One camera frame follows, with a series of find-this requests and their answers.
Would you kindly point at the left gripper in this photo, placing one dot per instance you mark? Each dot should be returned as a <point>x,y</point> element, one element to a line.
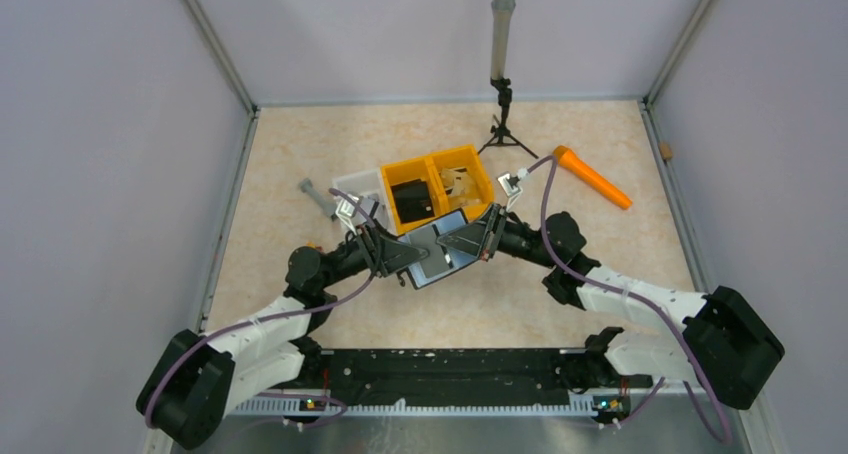
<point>396,255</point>

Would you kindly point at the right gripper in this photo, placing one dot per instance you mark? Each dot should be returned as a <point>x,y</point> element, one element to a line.
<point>478,239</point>

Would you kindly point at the black leather card holder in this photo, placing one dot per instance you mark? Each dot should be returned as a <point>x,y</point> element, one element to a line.
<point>439,264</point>

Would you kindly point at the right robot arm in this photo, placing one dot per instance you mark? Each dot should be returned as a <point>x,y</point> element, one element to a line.
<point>715,339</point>

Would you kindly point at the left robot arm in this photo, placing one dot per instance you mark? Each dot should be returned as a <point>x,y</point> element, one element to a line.
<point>202,377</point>

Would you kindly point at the beige striped cards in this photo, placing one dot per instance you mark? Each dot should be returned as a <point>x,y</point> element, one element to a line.
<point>460,188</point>

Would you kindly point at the yellow bin with beige cards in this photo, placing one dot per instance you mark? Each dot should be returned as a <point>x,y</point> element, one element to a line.
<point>466,157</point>

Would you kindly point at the black cards stack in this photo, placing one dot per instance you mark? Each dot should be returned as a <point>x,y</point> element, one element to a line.
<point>412,201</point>

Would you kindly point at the yellow bin with black cards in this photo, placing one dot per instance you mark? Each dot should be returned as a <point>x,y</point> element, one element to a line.
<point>413,169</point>

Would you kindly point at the white plastic bin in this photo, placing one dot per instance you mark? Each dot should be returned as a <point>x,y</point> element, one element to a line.
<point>368,183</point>

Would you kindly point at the black mini tripod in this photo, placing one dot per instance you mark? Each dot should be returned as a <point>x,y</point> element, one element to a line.
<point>501,135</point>

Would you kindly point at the grey plastic bolt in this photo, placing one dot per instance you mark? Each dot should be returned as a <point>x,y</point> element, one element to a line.
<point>327,206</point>

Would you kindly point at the orange toy microphone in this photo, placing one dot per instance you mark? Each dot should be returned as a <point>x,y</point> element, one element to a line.
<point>570,161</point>

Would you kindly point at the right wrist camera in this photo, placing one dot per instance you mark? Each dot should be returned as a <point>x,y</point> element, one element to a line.
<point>511,184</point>

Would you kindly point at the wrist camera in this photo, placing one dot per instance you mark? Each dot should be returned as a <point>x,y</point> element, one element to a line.
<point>348,214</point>
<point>511,184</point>

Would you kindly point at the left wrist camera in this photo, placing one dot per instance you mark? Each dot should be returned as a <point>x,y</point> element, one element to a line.
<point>348,214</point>

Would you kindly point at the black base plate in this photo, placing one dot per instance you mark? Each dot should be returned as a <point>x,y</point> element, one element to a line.
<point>489,378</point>

